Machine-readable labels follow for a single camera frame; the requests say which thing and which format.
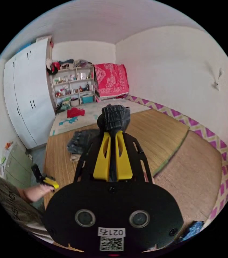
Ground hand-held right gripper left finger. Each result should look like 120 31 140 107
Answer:
93 132 112 180

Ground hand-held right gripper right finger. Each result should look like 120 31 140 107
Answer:
115 131 133 180

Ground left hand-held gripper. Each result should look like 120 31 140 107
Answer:
38 173 59 189

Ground black jeans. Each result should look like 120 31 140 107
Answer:
97 104 131 181

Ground person's left forearm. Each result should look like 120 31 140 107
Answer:
19 185 43 202

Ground blue-grey jeans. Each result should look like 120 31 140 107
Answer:
66 129 101 160

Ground person's left hand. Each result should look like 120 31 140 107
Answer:
38 183 55 200

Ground green cabinet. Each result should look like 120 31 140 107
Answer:
0 141 34 183

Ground person's body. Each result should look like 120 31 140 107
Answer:
0 175 54 243

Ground red garment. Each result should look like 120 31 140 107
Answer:
66 107 86 119

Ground white open shelf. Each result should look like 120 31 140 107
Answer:
49 66 97 108

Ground red patterned blanket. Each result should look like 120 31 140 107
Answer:
93 63 130 100

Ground white cupboard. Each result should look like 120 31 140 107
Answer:
3 38 56 150

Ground blue patterned cloth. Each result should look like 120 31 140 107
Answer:
181 220 205 241

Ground pile of clothes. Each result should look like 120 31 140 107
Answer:
46 58 94 75

